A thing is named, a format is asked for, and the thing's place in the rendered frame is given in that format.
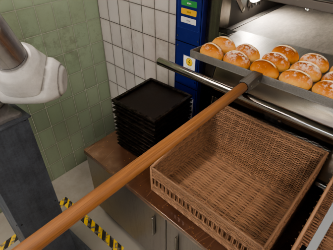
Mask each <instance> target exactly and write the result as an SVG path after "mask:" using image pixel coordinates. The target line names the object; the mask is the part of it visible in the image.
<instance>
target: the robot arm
mask: <svg viewBox="0 0 333 250"><path fill-rule="evenodd" d="M66 90H67V72H66V69H65V67H64V66H63V65H62V64H61V63H60V62H59V61H57V60H56V59H54V58H51V57H47V56H46V55H44V54H43V53H41V52H40V51H38V50H37V49H36V48H34V47H33V46H32V45H30V44H28V43H24V42H20V41H19V39H18V38H17V36H16V35H15V33H14V32H13V30H12V29H11V28H10V26H9V25H8V23H7V22H6V21H5V19H4V18H3V16H2V15H1V13H0V125H3V124H5V123H7V122H9V121H11V120H14V119H17V118H19V117H21V116H22V113H21V111H19V110H16V109H14V108H13V107H12V106H10V105H9V104H40V103H47V102H50V101H53V100H56V99H58V98H59V97H61V96H62V95H63V94H64V93H65V92H66Z"/></svg>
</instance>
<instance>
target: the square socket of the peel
mask: <svg viewBox="0 0 333 250"><path fill-rule="evenodd" d="M262 76H263V74H262V73H260V72H257V71H252V72H251V73H250V74H248V75H247V76H245V77H244V78H243V79H241V80H240V81H239V83H242V82H243V83H245V84H246V85H247V87H248V89H247V91H246V92H245V93H248V92H249V91H251V90H252V89H253V88H254V87H256V86H257V85H258V84H259V83H261V80H262Z"/></svg>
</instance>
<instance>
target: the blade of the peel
mask: <svg viewBox="0 0 333 250"><path fill-rule="evenodd" d="M226 37H228V38H230V39H231V40H232V41H233V42H234V43H235V46H236V48H237V47H238V46H239V45H241V44H251V45H253V46H254V47H255V48H257V50H258V51H259V53H260V59H262V57H263V56H264V55H265V54H267V53H270V52H272V50H273V48H274V47H276V46H278V45H289V46H292V47H293V48H294V49H295V50H296V51H297V52H298V54H299V60H300V58H301V57H302V56H303V55H305V54H309V53H317V54H320V55H322V56H324V57H325V58H326V59H327V60H328V62H329V69H328V71H327V72H325V73H322V77H323V76H324V75H325V74H326V73H328V72H329V71H330V68H331V67H332V66H333V56H332V55H328V54H324V53H321V52H317V51H313V50H310V49H307V48H303V47H299V46H295V45H292V44H288V43H284V42H281V41H277V40H273V39H270V38H266V37H262V36H259V35H255V34H251V33H248V32H244V31H240V30H239V31H237V32H236V33H232V34H230V35H227V36H226ZM201 47H202V45H201V46H199V47H196V48H194V49H191V50H190V57H192V58H194V59H197V60H200V61H203V62H205V63H208V64H211V65H214V66H217V67H219V68H222V69H225V70H228V71H230V72H233V73H236V74H239V75H241V76H244V77H245V76H247V75H248V74H250V73H251V72H252V71H251V70H250V67H249V68H248V69H245V68H242V67H239V66H237V65H234V64H231V63H228V62H225V61H223V59H222V60H219V59H216V58H214V57H211V56H208V55H205V54H202V53H200V48H201ZM299 60H298V61H299ZM251 64H252V63H250V65H251ZM282 73H283V72H279V76H280V75H281V74H282ZM279 76H278V78H277V79H274V78H271V77H268V76H265V75H263V76H262V80H261V83H263V84H266V85H268V86H271V87H274V88H277V89H279V90H282V91H285V92H288V93H290V94H293V95H296V96H299V97H301V98H304V99H307V100H310V101H312V102H315V103H318V104H321V105H323V106H326V107H329V108H332V109H333V99H332V98H329V97H326V96H323V95H320V94H317V93H315V92H312V87H313V86H314V85H315V84H316V83H317V82H314V83H313V85H312V87H311V88H310V89H309V90H306V89H303V88H300V87H297V86H294V85H291V84H289V83H286V82H283V81H280V80H279ZM322 77H321V79H322ZM321 79H320V80H319V81H321ZM319 81H318V82H319Z"/></svg>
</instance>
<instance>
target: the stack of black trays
mask: <svg viewBox="0 0 333 250"><path fill-rule="evenodd" d="M192 97H193V95H191V94H189V93H187V92H184V91H182V90H179V89H177V88H175V87H172V86H170V85H167V84H165V83H163V82H160V81H158V80H155V79H153V78H149V79H147V80H145V81H144V82H142V83H140V84H138V85H136V86H135V87H133V88H131V89H129V90H127V91H126V92H124V93H122V94H120V95H118V96H117V97H115V98H113V99H112V100H111V101H112V102H113V105H115V106H113V107H112V108H114V109H115V110H114V111H113V113H115V116H116V117H115V118H114V120H116V121H115V122H114V123H115V124H116V125H115V127H117V129H115V131H117V132H116V134H117V135H119V136H118V137H117V138H118V139H117V140H118V141H119V142H118V144H119V145H120V146H122V147H123V148H125V149H126V150H128V151H130V152H131V153H133V154H134V155H136V156H137V157H139V156H141V155H142V154H143V153H145V152H146V151H147V150H149V149H150V148H152V147H153V146H154V145H156V144H157V143H158V142H160V141H161V140H163V139H164V138H165V137H167V136H168V135H169V134H171V133H172V132H174V131H175V130H176V129H178V128H179V127H180V126H182V125H183V124H185V123H186V122H187V121H189V120H190V119H189V118H188V117H190V116H191V115H190V113H192V111H190V109H191V107H190V106H191V105H192V103H190V101H192V100H193V99H191V98H192Z"/></svg>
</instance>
